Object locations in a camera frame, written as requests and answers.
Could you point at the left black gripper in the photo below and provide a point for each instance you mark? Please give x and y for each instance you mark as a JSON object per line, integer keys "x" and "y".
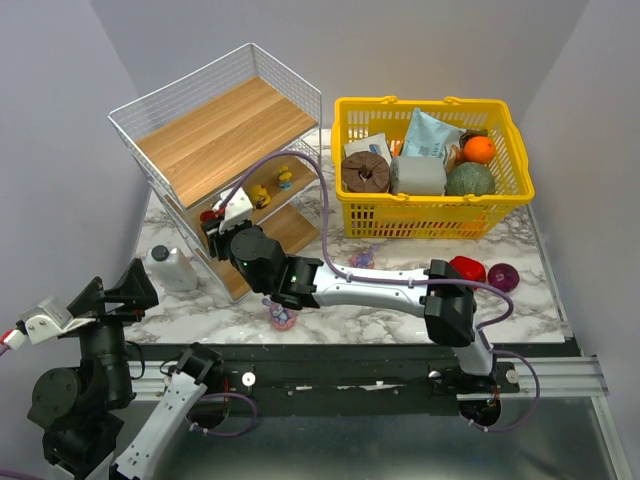
{"x": 107, "y": 302}

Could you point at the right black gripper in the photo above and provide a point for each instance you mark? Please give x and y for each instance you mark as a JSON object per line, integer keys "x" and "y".
{"x": 214, "y": 236}

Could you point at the red strawberry toy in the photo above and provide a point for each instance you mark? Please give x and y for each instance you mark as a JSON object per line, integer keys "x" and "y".
{"x": 209, "y": 216}

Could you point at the yellow duck toy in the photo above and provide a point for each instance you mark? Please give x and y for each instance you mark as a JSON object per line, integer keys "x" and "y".
{"x": 259, "y": 196}

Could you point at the yellow blue minion toy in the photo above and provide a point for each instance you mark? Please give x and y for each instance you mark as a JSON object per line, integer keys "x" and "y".
{"x": 284, "y": 178}

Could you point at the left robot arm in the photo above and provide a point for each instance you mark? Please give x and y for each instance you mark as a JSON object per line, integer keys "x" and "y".
{"x": 76, "y": 406}

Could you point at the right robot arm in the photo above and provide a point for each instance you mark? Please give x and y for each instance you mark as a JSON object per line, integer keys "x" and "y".
{"x": 437, "y": 295}

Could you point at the white plastic bottle black cap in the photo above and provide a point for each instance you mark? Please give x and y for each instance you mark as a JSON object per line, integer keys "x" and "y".
{"x": 171, "y": 268}

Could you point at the purple bunny toy pink base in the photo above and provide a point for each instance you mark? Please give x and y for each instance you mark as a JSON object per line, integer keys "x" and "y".
{"x": 281, "y": 318}

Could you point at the yellow plastic shopping basket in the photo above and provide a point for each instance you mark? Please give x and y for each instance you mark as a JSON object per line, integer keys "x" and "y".
{"x": 383, "y": 215}

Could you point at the purple pink toy figure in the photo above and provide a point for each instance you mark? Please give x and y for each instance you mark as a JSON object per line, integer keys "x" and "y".
{"x": 364, "y": 259}

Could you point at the brown chocolate donut cake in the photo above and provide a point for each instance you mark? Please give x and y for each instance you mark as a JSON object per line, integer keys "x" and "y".
{"x": 365, "y": 172}

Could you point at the white tissue packet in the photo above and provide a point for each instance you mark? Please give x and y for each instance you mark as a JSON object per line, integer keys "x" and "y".
{"x": 373, "y": 144}

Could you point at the light blue snack bag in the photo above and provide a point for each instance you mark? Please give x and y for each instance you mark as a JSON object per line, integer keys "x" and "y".
{"x": 429, "y": 137}

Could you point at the green melon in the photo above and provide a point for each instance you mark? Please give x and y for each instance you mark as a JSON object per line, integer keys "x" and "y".
{"x": 470, "y": 179}

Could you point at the red bell pepper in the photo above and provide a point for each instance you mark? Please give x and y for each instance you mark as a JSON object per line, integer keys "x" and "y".
{"x": 471, "y": 270}

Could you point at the orange fruit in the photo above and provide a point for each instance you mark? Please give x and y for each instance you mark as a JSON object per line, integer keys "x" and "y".
{"x": 479, "y": 149}

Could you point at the purple red onion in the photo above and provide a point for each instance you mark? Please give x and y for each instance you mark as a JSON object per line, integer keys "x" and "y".
{"x": 504, "y": 277}

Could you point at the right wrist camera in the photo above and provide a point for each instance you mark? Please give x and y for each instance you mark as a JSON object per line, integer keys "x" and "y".
{"x": 232, "y": 208}

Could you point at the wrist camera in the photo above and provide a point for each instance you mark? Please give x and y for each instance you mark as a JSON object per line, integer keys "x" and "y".
{"x": 47, "y": 320}
{"x": 232, "y": 208}

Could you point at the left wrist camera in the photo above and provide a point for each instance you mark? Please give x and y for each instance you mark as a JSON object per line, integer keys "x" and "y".
{"x": 47, "y": 320}

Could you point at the white wire wooden shelf rack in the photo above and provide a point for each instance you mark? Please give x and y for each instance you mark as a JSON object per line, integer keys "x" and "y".
{"x": 195, "y": 137}

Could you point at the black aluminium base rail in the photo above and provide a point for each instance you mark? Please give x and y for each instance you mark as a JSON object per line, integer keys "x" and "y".
{"x": 385, "y": 379}

